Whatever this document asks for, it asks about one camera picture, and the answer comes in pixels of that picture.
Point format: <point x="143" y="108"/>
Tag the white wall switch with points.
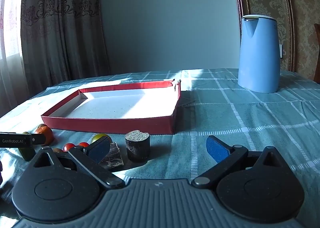
<point x="281" y="51"/>

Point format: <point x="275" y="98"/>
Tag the red cherry tomato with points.
<point x="83" y="144"/>
<point x="69" y="147"/>

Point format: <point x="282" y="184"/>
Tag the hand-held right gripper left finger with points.
<point x="100" y="149"/>

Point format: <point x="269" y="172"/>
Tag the brown patterned curtain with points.
<point x="65" y="30"/>

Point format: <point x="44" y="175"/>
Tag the dark brown flat block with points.
<point x="113" y="159"/>

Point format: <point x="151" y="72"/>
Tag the teal checked tablecloth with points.
<point x="250" y="118"/>

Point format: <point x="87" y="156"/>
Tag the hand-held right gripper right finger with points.
<point x="217" y="149"/>

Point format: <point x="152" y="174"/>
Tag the brown kiwi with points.
<point x="57" y="150"/>

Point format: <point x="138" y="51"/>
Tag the green ridged vegetable piece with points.
<point x="27" y="153"/>

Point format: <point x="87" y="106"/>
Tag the red cardboard box tray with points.
<point x="112" y="125"/>

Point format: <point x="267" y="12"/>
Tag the dark cylinder with beige ends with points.
<point x="137" y="148"/>

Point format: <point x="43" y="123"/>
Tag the blue electric kettle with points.
<point x="260" y="55"/>

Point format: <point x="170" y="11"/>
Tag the brown wooden furniture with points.
<point x="317" y="50"/>

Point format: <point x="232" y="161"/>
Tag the sheer white curtain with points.
<point x="10" y="43"/>

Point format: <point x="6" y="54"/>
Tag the orange tangerine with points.
<point x="48" y="132"/>

